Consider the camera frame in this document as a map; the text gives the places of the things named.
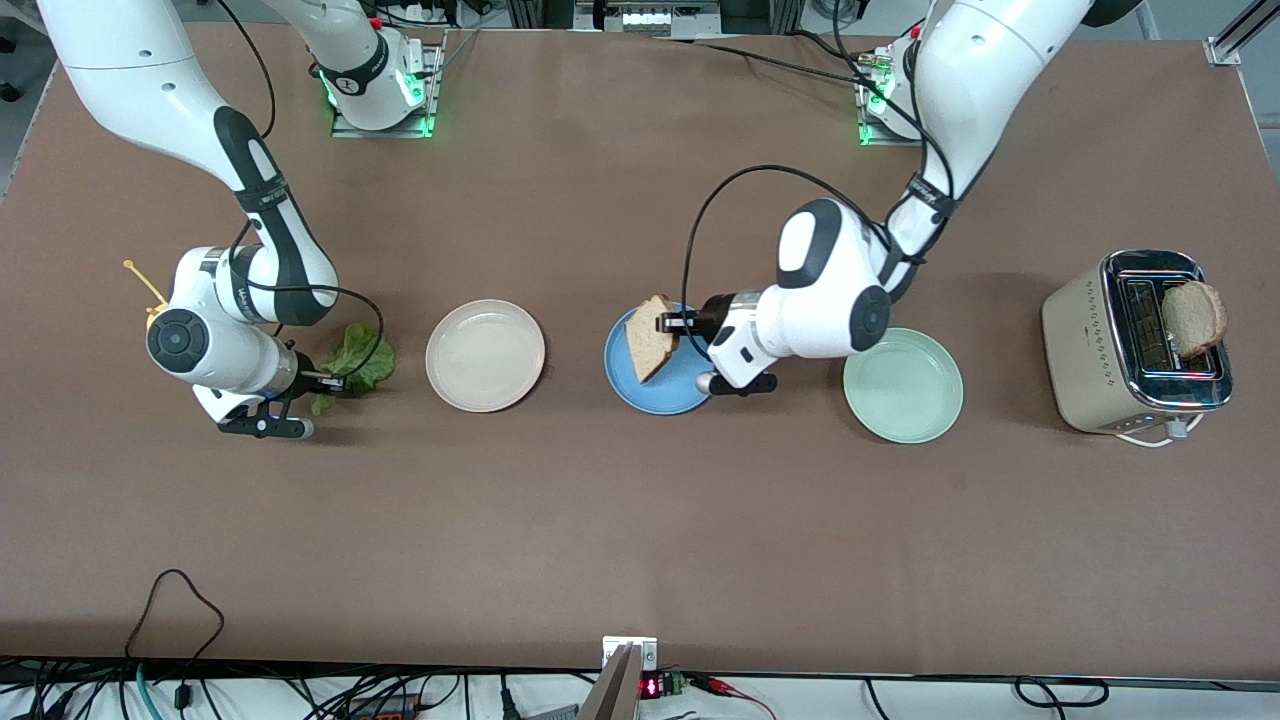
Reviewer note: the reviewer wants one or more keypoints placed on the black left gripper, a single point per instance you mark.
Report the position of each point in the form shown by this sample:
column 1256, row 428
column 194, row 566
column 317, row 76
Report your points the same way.
column 712, row 311

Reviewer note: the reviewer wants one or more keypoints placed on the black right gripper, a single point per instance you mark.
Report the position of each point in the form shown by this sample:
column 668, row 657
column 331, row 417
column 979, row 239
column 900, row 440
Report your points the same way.
column 309, row 379

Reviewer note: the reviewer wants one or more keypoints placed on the brown bread slice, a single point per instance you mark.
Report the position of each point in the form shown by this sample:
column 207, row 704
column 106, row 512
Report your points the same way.
column 648, row 345
column 1195, row 318

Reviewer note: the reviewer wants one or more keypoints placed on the green lettuce leaf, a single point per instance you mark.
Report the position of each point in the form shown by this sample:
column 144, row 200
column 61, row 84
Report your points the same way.
column 365, row 360

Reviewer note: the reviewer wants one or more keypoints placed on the yellow squeeze bottle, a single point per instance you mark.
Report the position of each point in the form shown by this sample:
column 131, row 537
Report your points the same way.
column 154, row 313

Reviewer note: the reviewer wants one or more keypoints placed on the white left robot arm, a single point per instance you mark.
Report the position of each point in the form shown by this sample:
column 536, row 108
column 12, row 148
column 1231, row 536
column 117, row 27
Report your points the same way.
column 985, row 60

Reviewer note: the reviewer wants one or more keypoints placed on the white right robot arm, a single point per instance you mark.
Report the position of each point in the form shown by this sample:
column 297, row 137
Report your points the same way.
column 130, row 80

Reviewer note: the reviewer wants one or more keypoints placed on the blue plate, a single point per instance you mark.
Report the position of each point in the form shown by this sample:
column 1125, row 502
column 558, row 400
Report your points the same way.
column 660, row 395

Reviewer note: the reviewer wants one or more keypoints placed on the cream white plate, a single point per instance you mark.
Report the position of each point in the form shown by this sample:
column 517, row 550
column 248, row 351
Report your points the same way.
column 485, row 355

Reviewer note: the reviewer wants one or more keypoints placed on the pale green plate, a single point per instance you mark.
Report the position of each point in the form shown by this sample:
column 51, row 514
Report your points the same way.
column 903, row 390

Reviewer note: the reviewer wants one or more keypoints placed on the white and black control box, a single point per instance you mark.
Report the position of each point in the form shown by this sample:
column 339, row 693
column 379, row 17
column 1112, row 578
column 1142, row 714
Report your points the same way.
column 650, row 18

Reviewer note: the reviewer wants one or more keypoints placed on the red digit display module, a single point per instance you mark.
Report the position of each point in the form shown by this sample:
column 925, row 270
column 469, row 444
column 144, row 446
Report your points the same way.
column 652, row 687

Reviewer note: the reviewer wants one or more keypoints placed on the cream and chrome toaster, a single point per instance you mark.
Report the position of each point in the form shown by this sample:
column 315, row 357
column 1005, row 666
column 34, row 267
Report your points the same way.
column 1085, row 350

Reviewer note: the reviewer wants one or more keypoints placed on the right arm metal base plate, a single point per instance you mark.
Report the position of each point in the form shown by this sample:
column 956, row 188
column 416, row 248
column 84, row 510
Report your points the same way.
column 380, row 131

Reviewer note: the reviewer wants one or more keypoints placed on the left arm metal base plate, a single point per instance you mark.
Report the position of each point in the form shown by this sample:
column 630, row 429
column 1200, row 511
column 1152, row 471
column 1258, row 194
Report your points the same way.
column 880, row 141

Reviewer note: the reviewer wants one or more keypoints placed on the silver mounting bracket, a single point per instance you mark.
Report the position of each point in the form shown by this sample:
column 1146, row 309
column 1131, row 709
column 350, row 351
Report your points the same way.
column 612, row 650

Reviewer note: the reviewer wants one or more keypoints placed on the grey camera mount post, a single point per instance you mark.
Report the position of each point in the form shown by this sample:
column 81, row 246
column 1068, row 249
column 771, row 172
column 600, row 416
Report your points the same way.
column 612, row 695

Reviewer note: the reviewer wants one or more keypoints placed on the silver corner bracket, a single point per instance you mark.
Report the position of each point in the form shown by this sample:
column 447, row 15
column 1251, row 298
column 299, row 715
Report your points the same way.
column 1222, row 50

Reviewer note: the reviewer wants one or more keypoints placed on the aluminium frame extrusion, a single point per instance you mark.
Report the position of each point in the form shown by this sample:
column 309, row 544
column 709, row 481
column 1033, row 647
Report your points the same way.
column 1255, row 20

